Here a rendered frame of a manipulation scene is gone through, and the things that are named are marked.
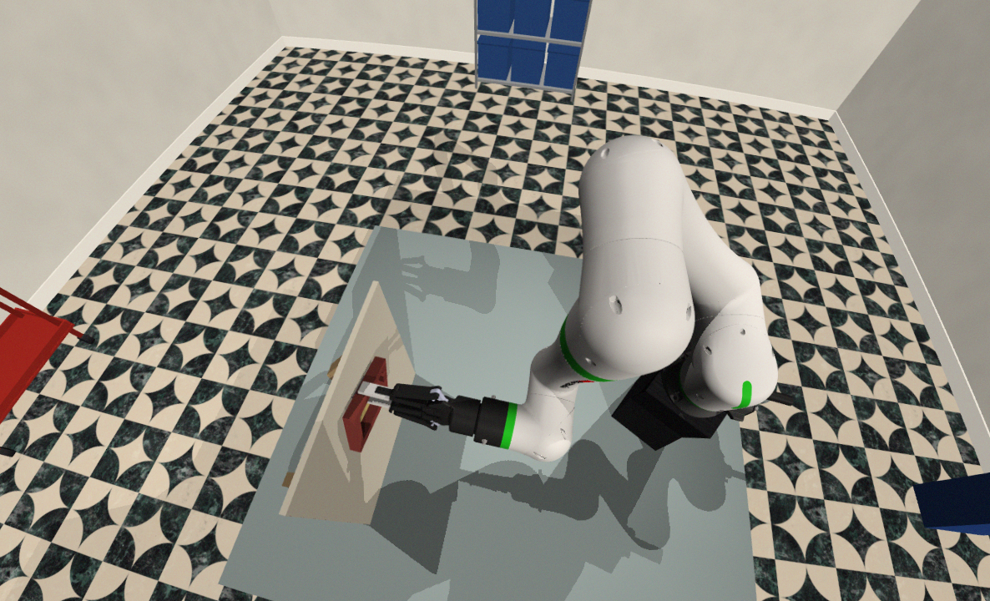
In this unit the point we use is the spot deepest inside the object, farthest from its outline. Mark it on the tan wooden support brace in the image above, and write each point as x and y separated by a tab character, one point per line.
330	374

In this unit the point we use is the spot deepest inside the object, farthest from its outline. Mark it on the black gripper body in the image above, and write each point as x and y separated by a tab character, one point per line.
462	410

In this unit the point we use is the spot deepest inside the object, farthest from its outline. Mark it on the beige flat board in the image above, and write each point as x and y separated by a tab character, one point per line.
331	481

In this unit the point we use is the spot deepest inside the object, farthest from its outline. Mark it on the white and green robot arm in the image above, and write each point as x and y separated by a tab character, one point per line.
635	313

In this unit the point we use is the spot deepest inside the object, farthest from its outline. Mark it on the red rectangular frame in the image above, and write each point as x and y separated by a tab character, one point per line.
358	423

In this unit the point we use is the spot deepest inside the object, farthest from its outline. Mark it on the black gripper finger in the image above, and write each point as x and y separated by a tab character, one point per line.
420	395
413	414

